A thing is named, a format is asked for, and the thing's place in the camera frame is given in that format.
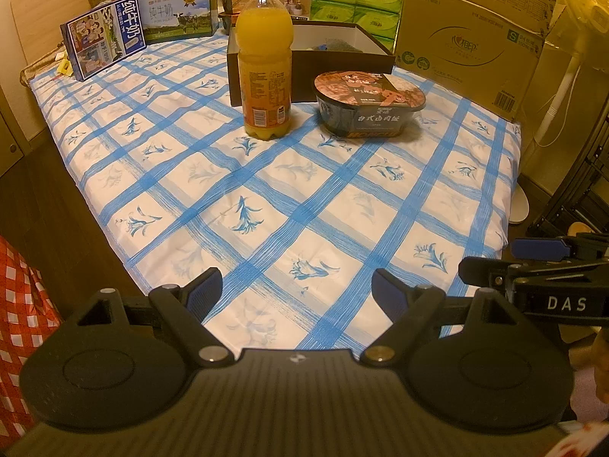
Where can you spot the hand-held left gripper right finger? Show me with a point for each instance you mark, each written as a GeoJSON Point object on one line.
{"type": "Point", "coordinates": [388, 291]}

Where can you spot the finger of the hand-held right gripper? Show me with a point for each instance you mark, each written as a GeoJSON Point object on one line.
{"type": "Point", "coordinates": [485, 271]}
{"type": "Point", "coordinates": [540, 249]}

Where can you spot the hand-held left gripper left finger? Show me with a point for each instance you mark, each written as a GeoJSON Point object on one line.
{"type": "Point", "coordinates": [204, 290]}

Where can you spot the dark brown box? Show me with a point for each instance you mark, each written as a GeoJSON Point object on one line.
{"type": "Point", "coordinates": [342, 71]}

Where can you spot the tan slipper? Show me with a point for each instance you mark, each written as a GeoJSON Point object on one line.
{"type": "Point", "coordinates": [580, 227]}

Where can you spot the black metal rack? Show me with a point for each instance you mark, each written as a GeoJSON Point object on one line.
{"type": "Point", "coordinates": [580, 166]}

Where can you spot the blue checked bed sheet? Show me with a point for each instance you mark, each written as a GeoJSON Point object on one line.
{"type": "Point", "coordinates": [190, 176]}

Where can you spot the white fan stand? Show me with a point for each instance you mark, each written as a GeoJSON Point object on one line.
{"type": "Point", "coordinates": [556, 100]}

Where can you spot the red checked cloth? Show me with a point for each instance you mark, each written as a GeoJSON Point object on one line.
{"type": "Point", "coordinates": [21, 319]}

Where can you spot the instant noodle bowl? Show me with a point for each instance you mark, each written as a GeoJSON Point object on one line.
{"type": "Point", "coordinates": [368, 90]}

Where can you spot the large cardboard box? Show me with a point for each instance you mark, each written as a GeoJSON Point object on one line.
{"type": "Point", "coordinates": [476, 33]}

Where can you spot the orange juice bottle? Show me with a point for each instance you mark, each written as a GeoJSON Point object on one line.
{"type": "Point", "coordinates": [264, 57]}

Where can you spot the wooden cabinet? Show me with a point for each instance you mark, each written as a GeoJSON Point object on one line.
{"type": "Point", "coordinates": [14, 128]}

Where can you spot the yellow tag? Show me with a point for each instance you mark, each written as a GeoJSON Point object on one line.
{"type": "Point", "coordinates": [64, 66]}

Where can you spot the dark red box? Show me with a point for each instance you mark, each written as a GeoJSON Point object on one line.
{"type": "Point", "coordinates": [228, 20]}

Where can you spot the blue printed milk carton box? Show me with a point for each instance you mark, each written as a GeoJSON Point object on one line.
{"type": "Point", "coordinates": [102, 38]}

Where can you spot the milk box with cow print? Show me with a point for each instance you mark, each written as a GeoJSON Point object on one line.
{"type": "Point", "coordinates": [178, 12]}

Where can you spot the pack of green tissue packets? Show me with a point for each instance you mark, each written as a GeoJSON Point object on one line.
{"type": "Point", "coordinates": [357, 4]}

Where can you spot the brown patterned box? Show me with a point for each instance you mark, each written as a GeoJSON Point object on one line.
{"type": "Point", "coordinates": [233, 1]}

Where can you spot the white printed box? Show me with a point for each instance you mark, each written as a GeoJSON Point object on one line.
{"type": "Point", "coordinates": [295, 2]}

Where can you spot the wooden headboard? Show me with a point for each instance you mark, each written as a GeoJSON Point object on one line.
{"type": "Point", "coordinates": [33, 14]}

